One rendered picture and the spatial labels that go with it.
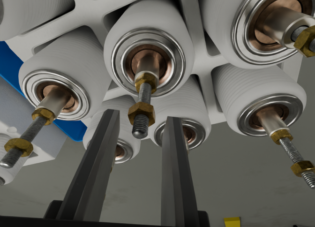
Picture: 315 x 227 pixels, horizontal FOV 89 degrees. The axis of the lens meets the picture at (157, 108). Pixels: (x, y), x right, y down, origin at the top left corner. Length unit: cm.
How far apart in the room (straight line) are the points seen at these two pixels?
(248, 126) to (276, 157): 68
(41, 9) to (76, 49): 5
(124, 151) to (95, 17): 20
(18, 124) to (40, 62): 29
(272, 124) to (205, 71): 11
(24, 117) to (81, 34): 29
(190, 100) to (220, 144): 51
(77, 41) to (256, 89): 23
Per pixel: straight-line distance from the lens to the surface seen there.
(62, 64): 20
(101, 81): 22
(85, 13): 25
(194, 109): 22
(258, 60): 19
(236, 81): 24
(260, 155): 87
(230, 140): 72
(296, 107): 26
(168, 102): 22
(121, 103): 29
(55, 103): 21
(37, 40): 29
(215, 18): 18
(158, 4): 20
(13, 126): 48
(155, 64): 16
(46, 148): 51
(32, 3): 22
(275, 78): 24
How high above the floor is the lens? 40
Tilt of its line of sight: 48 degrees down
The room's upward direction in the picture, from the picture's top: 178 degrees counter-clockwise
